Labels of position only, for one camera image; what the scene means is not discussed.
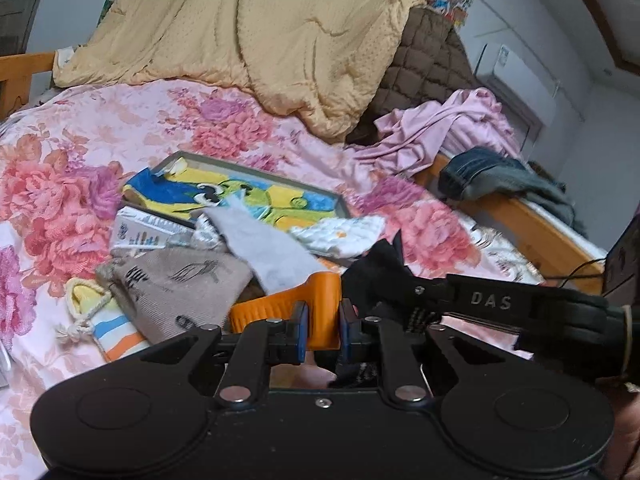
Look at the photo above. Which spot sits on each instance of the white printed packet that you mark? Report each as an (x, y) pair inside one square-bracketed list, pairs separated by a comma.
[(145, 230)]

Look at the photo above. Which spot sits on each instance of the grey cloth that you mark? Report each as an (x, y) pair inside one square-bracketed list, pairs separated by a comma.
[(265, 250)]

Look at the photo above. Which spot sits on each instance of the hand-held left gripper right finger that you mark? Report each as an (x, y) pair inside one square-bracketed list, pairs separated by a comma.
[(348, 332)]

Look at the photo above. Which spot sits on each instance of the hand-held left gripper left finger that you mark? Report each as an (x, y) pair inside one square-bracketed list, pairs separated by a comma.
[(300, 332)]

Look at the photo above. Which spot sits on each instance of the dark window frame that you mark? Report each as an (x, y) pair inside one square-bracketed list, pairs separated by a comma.
[(20, 20)]

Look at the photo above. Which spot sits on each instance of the orange ribbed object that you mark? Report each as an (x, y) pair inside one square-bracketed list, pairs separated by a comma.
[(320, 300)]

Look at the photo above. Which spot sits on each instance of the wooden bed frame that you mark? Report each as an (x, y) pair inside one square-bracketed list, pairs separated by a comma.
[(530, 230)]

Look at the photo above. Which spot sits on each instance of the brown quilted blanket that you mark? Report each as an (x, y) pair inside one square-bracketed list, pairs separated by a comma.
[(425, 60)]

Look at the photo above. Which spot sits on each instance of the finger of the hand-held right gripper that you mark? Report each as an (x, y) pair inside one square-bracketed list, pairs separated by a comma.
[(420, 300)]

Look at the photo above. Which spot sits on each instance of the shallow grey box colourful lining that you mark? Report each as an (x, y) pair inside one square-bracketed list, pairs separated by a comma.
[(280, 195)]

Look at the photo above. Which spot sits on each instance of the pink garment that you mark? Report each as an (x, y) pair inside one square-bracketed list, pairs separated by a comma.
[(450, 125)]

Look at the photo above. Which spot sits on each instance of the blue jeans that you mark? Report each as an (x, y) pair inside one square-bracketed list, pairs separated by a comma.
[(480, 165), (545, 190)]

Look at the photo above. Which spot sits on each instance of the pink floral bed sheet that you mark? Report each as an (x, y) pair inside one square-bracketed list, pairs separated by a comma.
[(100, 125)]

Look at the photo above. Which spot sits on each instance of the white air conditioner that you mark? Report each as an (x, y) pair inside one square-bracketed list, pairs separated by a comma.
[(520, 85)]

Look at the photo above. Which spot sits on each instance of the black cloth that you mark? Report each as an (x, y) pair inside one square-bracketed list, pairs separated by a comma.
[(375, 270)]

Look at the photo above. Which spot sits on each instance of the white patterned cloth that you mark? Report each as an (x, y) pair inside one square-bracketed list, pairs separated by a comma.
[(340, 235)]

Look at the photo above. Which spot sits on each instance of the yellow quilt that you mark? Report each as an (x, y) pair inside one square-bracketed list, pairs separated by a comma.
[(225, 35)]

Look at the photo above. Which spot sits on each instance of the dark brown box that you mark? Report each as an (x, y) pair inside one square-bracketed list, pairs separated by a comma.
[(625, 260)]

